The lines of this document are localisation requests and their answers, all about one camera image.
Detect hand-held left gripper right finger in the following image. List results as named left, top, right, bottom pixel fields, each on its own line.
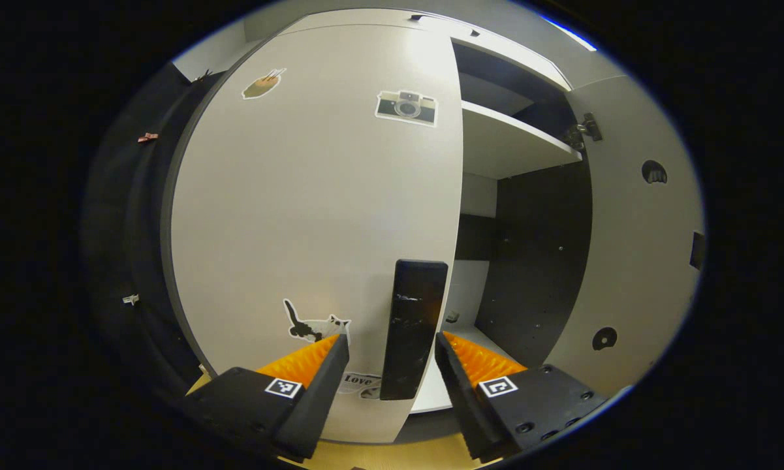
left=434, top=330, right=611, bottom=464

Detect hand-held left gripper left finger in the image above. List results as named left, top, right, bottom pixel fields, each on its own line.
left=183, top=333, right=351, bottom=463

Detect black door handle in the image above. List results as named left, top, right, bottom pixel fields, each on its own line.
left=379, top=259, right=449, bottom=401

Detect white double-door shoe cabinet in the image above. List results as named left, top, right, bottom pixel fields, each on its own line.
left=281, top=7, right=595, bottom=445

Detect white cabinet door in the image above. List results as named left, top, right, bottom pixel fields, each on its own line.
left=161, top=25, right=464, bottom=445
left=542, top=75, right=706, bottom=399

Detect metal door hinge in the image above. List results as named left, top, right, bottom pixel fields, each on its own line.
left=565, top=112, right=603, bottom=152

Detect white cabinet top drawer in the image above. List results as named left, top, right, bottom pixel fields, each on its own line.
left=287, top=8, right=574, bottom=92

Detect black backdrop cloth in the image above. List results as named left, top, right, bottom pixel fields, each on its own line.
left=82, top=62, right=223, bottom=405

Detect long ceiling light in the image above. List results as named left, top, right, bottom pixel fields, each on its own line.
left=542, top=14, right=598, bottom=53

